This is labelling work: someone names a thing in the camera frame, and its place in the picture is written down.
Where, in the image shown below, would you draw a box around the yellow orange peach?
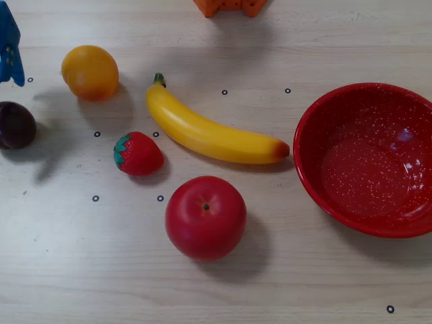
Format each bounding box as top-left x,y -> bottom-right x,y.
61,45 -> 119,102

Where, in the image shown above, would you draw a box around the red apple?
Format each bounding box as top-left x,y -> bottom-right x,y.
165,175 -> 248,263

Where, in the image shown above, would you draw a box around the orange robot base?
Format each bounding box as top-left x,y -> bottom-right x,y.
193,0 -> 268,18

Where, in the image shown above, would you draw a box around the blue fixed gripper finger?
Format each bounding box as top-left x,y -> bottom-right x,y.
0,0 -> 26,87

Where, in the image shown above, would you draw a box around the dark purple plum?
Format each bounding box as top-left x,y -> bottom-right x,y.
0,101 -> 38,151

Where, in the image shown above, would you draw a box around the red speckled bowl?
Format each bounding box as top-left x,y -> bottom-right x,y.
292,82 -> 432,239

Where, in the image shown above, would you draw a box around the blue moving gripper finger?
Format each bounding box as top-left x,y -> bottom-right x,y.
0,43 -> 14,84

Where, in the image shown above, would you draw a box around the yellow banana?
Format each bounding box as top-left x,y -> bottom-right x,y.
145,72 -> 291,165

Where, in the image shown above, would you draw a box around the red strawberry green leaves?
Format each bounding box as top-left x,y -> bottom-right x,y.
113,131 -> 165,177

